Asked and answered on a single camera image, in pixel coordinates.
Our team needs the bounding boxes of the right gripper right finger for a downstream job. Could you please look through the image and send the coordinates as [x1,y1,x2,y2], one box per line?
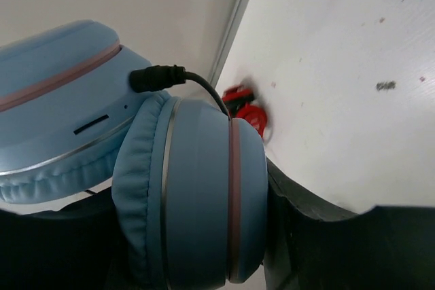
[263,163,434,289]

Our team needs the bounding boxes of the aluminium frame rail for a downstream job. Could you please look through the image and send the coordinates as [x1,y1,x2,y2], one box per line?
[208,0,249,86]

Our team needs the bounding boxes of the blue pink cat-ear headphones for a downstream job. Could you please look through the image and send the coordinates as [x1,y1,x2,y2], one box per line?
[1,20,268,289]

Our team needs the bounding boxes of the red black headphones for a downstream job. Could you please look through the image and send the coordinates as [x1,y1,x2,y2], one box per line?
[222,84,273,144]

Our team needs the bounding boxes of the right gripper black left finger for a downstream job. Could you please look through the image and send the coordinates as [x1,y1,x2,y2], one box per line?
[1,190,136,289]

